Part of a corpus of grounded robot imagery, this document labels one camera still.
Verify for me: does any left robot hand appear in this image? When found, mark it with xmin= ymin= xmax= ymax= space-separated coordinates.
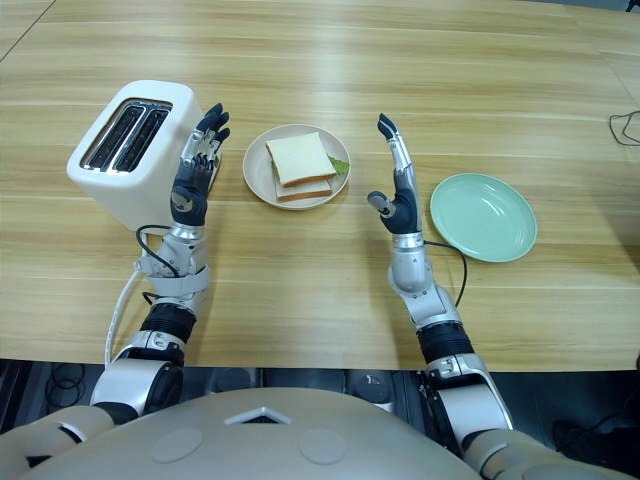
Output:
xmin=169 ymin=102 xmax=232 ymax=228

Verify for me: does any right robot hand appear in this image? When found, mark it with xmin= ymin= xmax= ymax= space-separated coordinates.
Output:
xmin=367 ymin=112 xmax=424 ymax=236

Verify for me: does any beige round plate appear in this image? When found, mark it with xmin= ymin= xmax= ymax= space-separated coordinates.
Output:
xmin=242 ymin=123 xmax=352 ymax=211

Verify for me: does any cream toaster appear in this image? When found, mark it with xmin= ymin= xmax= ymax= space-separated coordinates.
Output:
xmin=66 ymin=79 xmax=225 ymax=232

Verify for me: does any green round plate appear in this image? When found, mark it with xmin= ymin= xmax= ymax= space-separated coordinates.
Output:
xmin=429 ymin=172 xmax=538 ymax=264

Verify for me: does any bread slice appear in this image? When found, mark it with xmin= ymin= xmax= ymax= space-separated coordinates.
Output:
xmin=272 ymin=175 xmax=333 ymax=204
xmin=264 ymin=132 xmax=338 ymax=189

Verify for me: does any robot body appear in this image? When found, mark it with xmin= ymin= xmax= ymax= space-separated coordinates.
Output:
xmin=19 ymin=387 xmax=481 ymax=480

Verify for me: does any black cable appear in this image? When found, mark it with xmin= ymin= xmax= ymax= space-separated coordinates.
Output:
xmin=608 ymin=109 xmax=640 ymax=147
xmin=135 ymin=224 xmax=181 ymax=307
xmin=423 ymin=239 xmax=468 ymax=309

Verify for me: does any white cord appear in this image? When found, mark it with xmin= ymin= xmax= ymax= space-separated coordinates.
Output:
xmin=103 ymin=255 xmax=151 ymax=366

